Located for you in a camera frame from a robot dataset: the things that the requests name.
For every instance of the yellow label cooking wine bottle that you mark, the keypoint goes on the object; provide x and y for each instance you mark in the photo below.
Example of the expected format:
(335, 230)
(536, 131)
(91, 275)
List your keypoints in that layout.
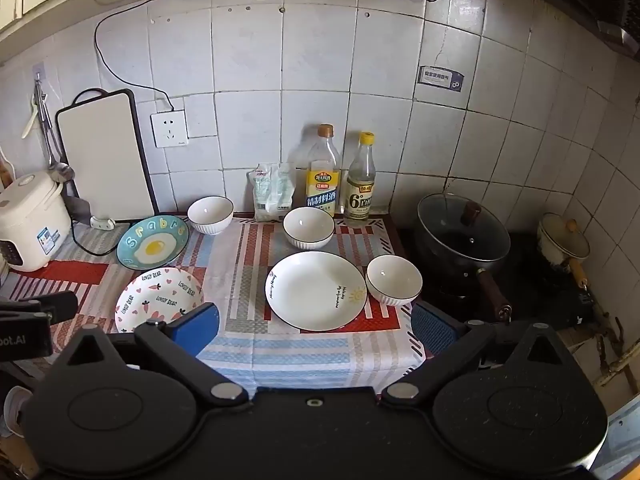
(323, 185)

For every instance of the white cutting board black rim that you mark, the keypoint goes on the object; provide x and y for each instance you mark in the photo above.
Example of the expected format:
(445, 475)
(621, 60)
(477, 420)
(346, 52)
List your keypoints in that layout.
(105, 160)

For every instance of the white salt bag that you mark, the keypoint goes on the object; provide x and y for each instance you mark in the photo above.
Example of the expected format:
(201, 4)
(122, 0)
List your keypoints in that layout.
(270, 190)

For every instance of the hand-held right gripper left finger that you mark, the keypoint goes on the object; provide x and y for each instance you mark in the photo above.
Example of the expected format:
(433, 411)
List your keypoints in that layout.
(200, 325)

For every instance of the hanging metal ladle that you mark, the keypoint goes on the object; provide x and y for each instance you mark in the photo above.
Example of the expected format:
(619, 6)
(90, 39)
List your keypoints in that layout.
(61, 172)

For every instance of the white ribbed bowl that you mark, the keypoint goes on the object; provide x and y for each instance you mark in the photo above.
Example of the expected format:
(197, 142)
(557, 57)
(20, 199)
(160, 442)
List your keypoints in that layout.
(393, 277)
(210, 212)
(308, 225)

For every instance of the striped patchwork table mat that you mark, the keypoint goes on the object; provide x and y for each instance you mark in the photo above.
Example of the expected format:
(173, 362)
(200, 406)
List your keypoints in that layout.
(300, 355)

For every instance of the white power plug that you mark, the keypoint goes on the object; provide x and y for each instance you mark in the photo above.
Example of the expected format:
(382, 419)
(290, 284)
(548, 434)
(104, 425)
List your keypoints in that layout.
(102, 223)

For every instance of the black gas stove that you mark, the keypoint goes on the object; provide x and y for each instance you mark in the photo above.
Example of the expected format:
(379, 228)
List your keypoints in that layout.
(540, 295)

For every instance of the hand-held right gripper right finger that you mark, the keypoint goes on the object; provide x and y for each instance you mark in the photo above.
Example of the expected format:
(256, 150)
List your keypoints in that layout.
(435, 330)

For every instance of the white wall socket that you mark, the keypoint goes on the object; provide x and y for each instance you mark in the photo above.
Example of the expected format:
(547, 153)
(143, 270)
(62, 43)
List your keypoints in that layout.
(170, 128)

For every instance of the rusty pale pipe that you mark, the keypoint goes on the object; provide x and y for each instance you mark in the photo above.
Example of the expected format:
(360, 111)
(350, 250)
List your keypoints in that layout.
(620, 365)

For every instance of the clear vinegar bottle yellow cap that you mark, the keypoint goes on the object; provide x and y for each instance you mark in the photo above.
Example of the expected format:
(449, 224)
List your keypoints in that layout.
(360, 195)

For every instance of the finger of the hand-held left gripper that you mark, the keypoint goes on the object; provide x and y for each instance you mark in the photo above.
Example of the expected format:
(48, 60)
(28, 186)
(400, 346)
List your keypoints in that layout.
(57, 305)

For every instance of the black wok with glass lid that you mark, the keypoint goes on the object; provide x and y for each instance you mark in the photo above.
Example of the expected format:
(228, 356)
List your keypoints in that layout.
(460, 240)

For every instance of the blue fried egg print plate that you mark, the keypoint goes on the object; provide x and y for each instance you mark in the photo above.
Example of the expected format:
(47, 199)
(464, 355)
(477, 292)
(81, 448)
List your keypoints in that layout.
(152, 247)

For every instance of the white rice cooker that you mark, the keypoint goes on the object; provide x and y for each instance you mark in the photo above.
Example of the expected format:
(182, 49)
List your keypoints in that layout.
(30, 220)

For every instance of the white sun print plate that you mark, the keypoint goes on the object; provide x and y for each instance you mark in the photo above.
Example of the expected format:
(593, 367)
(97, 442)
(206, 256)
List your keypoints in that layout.
(310, 290)

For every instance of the blue wall sticker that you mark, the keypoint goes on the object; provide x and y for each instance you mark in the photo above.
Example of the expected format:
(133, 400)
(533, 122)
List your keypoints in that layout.
(441, 79)

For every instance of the hanging white spoon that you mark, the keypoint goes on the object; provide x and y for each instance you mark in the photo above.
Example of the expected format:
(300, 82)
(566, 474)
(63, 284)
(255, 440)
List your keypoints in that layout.
(31, 120)

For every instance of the clear wall hook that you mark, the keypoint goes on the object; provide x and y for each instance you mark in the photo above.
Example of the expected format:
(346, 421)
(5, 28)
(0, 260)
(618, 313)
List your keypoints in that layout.
(38, 72)

